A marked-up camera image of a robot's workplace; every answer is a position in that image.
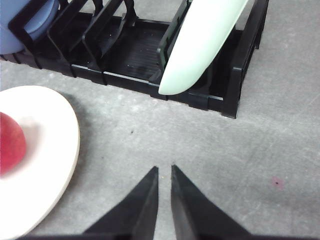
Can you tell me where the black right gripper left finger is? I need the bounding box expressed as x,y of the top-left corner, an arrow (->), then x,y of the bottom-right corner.
83,166 -> 159,240

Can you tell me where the blue plate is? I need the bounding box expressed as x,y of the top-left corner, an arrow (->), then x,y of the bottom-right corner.
0,0 -> 60,55

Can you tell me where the white plate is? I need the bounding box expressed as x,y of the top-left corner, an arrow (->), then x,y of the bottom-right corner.
0,85 -> 80,240

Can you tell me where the green plate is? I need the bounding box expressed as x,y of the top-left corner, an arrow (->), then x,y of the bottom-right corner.
158,0 -> 249,95

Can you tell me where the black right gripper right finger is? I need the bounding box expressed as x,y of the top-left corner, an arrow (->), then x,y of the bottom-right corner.
171,165 -> 251,240

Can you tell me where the black dish rack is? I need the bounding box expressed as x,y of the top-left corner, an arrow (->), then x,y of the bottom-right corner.
0,0 -> 269,119

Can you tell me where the red pomegranate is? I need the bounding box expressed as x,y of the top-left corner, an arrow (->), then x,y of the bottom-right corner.
0,111 -> 27,177

